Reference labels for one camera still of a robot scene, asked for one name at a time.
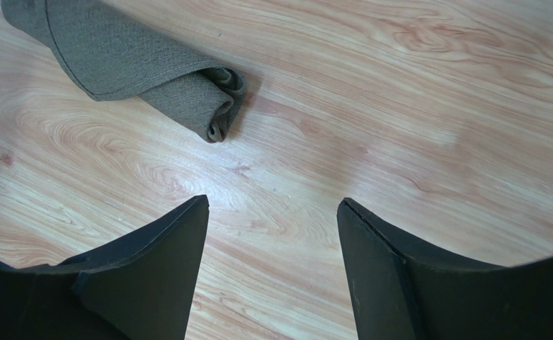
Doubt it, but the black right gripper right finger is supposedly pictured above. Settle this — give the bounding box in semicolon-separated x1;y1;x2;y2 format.
337;198;553;339

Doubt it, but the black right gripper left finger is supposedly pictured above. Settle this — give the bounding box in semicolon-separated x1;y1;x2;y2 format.
0;195;209;339

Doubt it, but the brown cloth napkin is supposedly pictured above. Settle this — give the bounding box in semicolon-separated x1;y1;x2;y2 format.
1;1;246;142

